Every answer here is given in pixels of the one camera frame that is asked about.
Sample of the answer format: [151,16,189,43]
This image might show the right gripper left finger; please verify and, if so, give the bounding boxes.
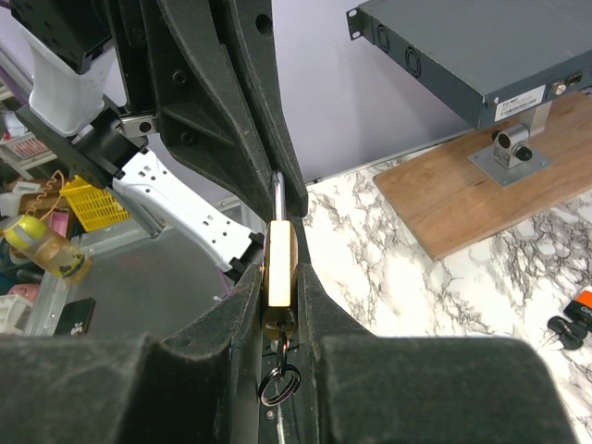
[1,265,262,443]

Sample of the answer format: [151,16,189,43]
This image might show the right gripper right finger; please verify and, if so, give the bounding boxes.
[298,264,576,443]

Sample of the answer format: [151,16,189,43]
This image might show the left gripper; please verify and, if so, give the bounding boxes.
[105,1,307,220]

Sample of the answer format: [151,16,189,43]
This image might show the brass padlock key ring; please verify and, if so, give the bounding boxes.
[256,319,302,407]

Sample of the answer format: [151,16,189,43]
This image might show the brass padlock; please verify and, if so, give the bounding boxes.
[261,172,298,341]

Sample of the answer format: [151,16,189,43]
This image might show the orange padlock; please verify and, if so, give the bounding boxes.
[563,286,592,327]

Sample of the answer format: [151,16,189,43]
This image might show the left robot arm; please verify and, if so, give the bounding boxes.
[10,1,308,279]

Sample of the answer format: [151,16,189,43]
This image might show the wooden board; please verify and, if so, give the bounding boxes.
[374,92,591,260]

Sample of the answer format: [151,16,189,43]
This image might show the orange padlock keys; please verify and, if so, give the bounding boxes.
[543,315,588,351]

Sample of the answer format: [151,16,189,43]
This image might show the dark green metal box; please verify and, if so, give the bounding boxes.
[346,0,592,189]

